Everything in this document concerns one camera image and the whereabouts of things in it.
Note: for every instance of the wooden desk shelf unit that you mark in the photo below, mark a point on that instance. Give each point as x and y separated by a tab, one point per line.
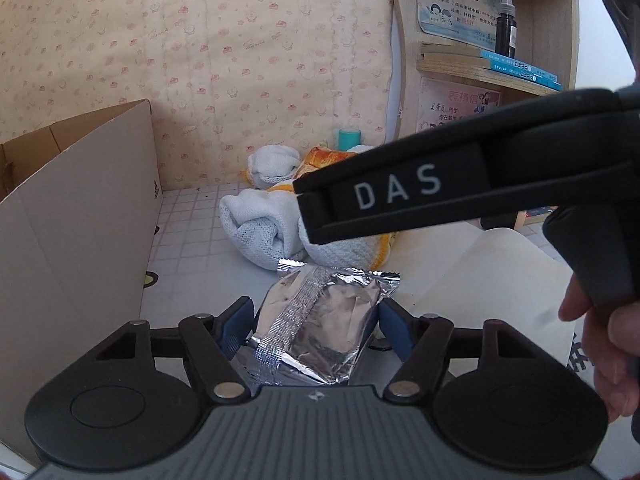
406	95

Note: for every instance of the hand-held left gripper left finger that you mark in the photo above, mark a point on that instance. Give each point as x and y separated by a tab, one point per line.
234	327

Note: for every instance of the shiny foil snack packet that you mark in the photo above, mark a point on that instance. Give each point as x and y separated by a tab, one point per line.
320	320

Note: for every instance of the blue spine book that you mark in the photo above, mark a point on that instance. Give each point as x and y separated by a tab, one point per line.
500	72
480	52

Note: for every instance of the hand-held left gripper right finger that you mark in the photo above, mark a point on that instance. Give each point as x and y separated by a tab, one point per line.
395	327

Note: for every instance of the person's right hand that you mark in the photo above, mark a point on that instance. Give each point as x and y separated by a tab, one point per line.
620	355

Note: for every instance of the dark cloth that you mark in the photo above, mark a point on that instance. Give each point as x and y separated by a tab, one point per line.
617	5

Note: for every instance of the pink cartoon poster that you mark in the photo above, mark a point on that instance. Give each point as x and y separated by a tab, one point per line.
457	105

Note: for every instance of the blue cartoon poster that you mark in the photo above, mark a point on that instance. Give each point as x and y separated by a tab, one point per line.
457	0

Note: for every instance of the cardboard box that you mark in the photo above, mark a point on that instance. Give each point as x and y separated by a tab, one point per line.
90	220

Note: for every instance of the teal cup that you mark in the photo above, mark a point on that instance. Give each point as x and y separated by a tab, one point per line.
349	139

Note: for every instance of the white towel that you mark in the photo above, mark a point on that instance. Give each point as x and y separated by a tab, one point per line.
255	225
272	165
350	252

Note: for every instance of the black ink bottle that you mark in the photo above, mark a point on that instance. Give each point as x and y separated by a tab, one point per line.
506	25

